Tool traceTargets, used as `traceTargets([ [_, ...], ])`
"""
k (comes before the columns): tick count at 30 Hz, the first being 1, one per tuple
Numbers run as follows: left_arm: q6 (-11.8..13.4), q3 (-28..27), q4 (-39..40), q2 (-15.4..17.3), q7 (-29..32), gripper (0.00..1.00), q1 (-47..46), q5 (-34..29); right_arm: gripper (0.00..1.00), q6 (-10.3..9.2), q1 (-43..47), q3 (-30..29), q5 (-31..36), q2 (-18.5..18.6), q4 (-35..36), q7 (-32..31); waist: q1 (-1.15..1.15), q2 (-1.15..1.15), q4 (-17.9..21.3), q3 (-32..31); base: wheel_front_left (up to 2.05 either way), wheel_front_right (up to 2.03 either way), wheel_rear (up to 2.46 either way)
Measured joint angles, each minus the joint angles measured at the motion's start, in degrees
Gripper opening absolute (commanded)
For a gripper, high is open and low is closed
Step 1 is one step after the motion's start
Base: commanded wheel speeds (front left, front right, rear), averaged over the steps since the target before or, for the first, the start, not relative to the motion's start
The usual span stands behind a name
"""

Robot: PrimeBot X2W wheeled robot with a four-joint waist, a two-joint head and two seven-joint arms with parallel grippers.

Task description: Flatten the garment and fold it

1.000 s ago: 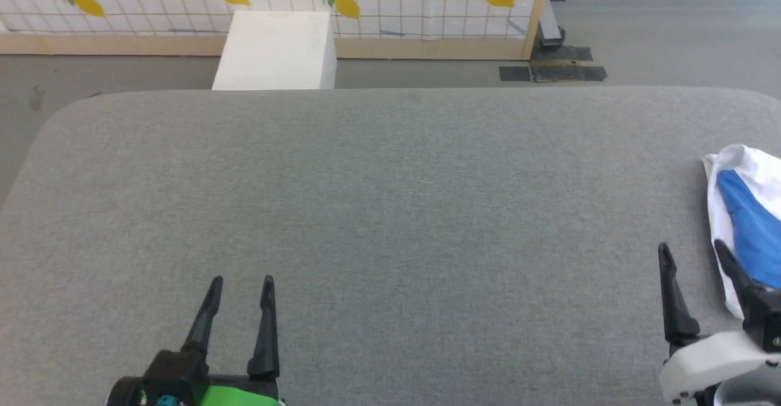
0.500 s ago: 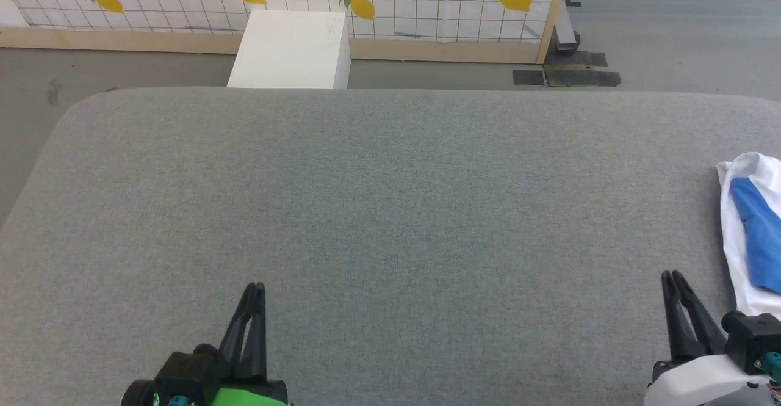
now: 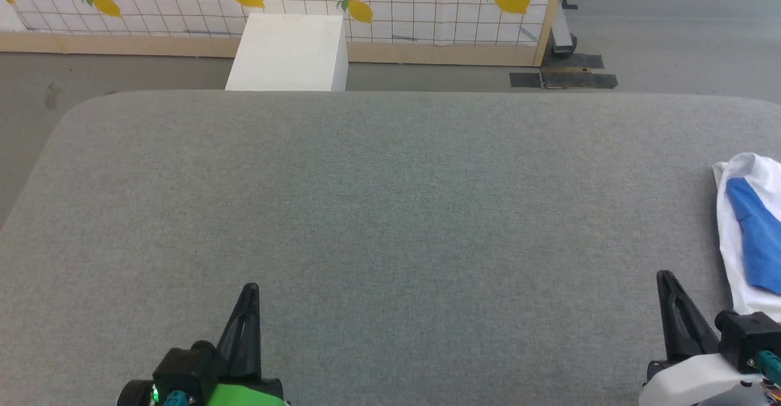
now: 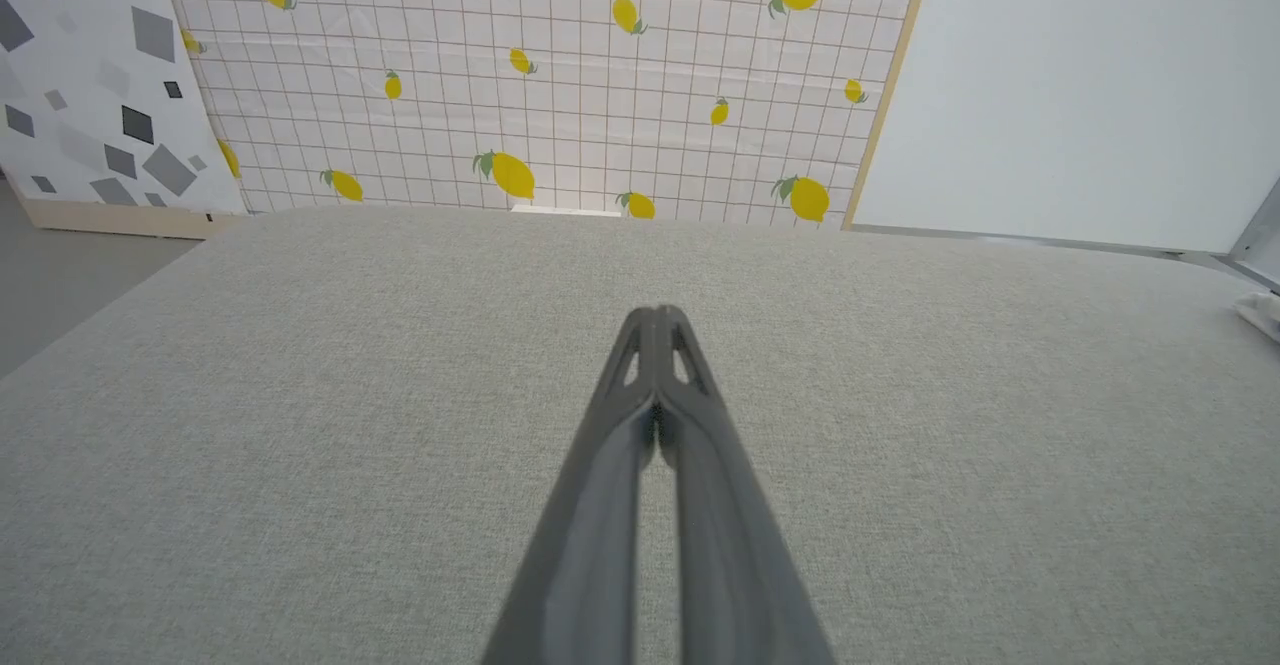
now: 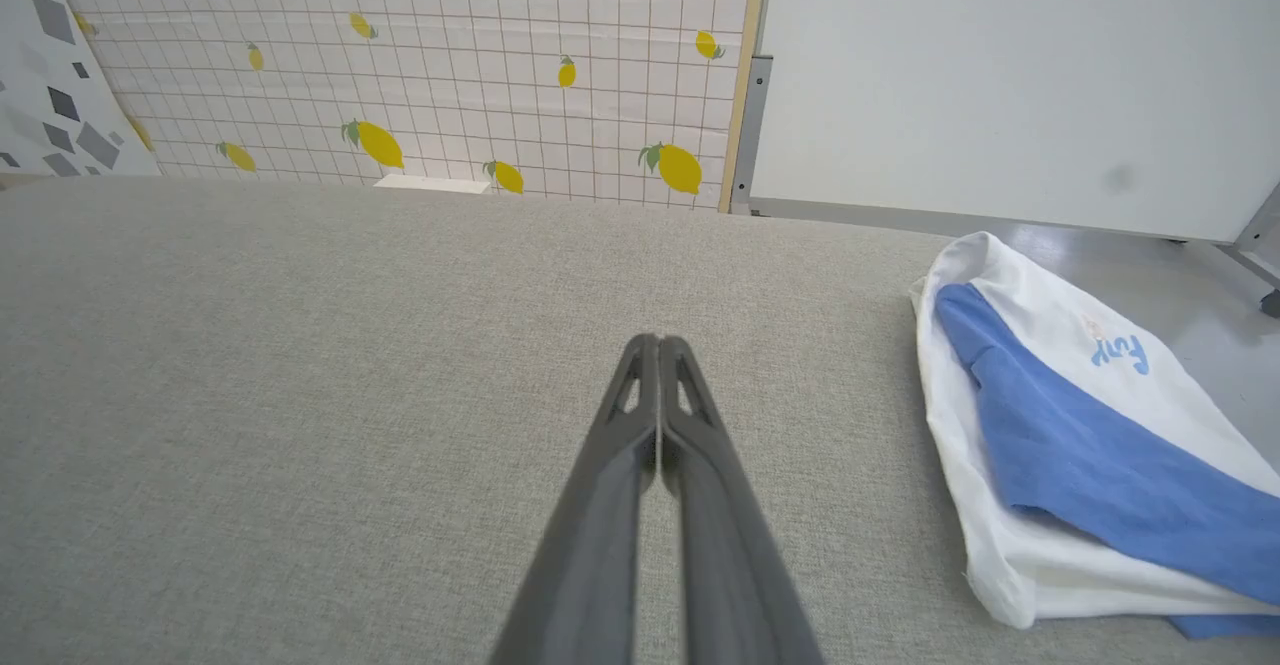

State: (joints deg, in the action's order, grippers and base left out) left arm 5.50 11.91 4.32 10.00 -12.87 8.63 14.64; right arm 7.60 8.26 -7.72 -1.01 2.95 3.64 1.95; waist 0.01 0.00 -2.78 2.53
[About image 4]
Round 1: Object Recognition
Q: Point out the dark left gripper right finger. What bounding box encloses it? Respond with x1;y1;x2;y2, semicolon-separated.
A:
658;304;837;665

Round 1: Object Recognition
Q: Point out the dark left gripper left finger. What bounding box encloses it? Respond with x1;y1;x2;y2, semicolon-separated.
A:
480;306;661;665

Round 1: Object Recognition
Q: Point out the blue and white garment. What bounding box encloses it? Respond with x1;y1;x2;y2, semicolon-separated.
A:
1235;290;1280;346

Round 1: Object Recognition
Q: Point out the grey fabric sofa cushion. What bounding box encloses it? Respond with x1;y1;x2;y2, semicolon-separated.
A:
0;205;1280;665

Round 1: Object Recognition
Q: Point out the lemon print grid partition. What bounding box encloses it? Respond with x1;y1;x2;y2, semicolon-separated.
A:
155;0;939;231

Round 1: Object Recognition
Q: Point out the grey geometric print panel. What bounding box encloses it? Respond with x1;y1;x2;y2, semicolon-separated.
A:
0;0;249;241

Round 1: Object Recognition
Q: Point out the grey metal frame bar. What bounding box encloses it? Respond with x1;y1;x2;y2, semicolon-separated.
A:
1175;177;1280;294

